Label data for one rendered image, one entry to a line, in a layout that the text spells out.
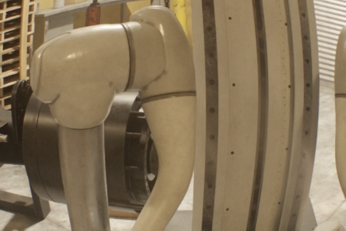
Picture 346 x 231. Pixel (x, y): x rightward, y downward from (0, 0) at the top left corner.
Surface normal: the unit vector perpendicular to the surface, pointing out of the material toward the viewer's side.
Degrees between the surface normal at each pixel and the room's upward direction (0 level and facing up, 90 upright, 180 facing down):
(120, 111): 34
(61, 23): 90
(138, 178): 97
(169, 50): 68
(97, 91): 107
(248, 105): 90
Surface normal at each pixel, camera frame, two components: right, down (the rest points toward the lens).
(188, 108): 0.67, 0.03
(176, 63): 0.38, -0.13
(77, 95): 0.30, 0.50
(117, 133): -0.21, -0.37
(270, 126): -0.05, 0.25
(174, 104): 0.19, 0.07
